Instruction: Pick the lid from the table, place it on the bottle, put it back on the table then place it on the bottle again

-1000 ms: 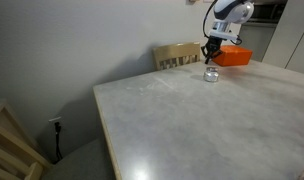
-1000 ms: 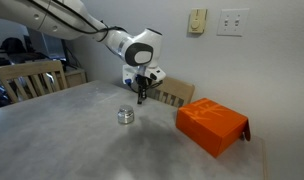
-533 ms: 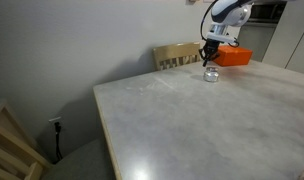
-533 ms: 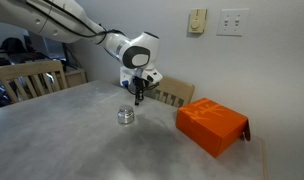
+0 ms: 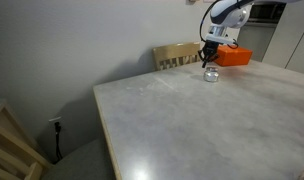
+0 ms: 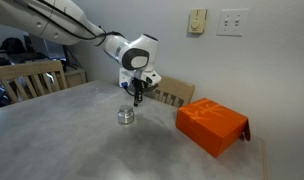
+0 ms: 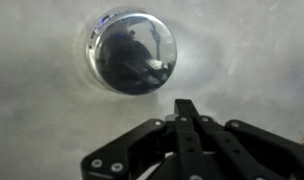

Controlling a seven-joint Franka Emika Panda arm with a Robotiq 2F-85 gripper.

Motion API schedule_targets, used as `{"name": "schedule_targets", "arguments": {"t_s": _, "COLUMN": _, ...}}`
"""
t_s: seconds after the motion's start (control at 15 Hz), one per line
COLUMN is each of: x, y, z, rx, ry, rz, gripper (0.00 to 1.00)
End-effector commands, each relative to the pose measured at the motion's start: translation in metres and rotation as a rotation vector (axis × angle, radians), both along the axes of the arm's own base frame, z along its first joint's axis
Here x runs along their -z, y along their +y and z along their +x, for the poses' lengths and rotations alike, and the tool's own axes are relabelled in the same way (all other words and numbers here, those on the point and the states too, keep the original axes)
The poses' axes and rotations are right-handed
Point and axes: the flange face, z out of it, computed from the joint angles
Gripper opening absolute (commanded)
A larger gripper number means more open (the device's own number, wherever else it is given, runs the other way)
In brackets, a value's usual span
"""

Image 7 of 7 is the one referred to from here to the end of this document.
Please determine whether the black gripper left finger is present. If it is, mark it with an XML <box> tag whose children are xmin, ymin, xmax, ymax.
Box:
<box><xmin>80</xmin><ymin>99</ymin><xmax>206</xmax><ymax>180</ymax></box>

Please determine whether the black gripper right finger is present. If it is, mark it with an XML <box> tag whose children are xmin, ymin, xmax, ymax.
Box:
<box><xmin>184</xmin><ymin>99</ymin><xmax>304</xmax><ymax>180</ymax></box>

